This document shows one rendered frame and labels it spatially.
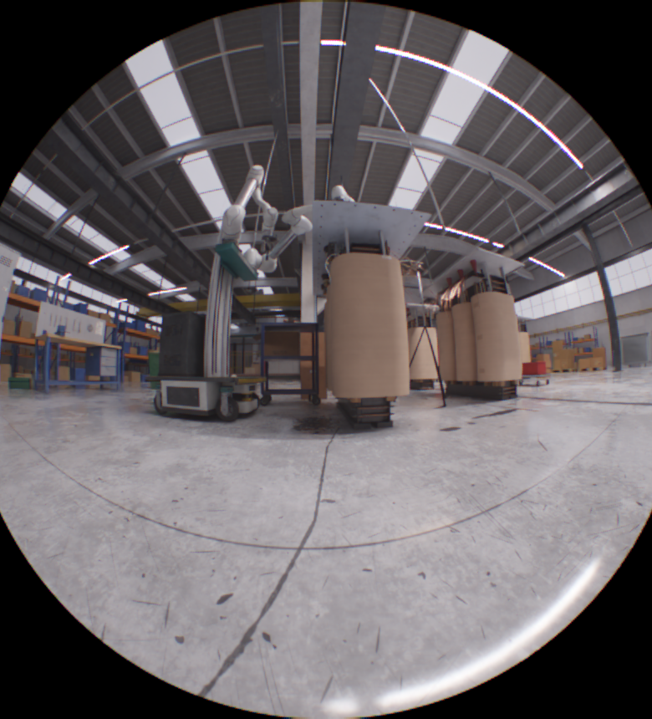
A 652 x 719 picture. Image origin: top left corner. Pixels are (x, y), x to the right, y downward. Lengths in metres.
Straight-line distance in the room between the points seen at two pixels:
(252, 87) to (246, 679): 10.63
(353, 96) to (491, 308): 3.99
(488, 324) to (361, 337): 1.63
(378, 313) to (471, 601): 1.26
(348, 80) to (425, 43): 6.27
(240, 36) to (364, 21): 6.14
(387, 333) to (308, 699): 1.36
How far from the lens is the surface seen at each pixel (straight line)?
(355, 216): 1.57
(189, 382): 1.70
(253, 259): 2.33
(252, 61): 10.06
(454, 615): 0.40
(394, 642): 0.37
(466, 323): 2.84
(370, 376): 1.23
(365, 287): 1.32
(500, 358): 2.50
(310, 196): 11.10
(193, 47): 10.72
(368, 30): 4.46
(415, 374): 4.10
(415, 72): 10.54
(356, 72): 4.53
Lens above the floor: 0.34
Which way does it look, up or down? 4 degrees up
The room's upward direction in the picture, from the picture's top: 1 degrees counter-clockwise
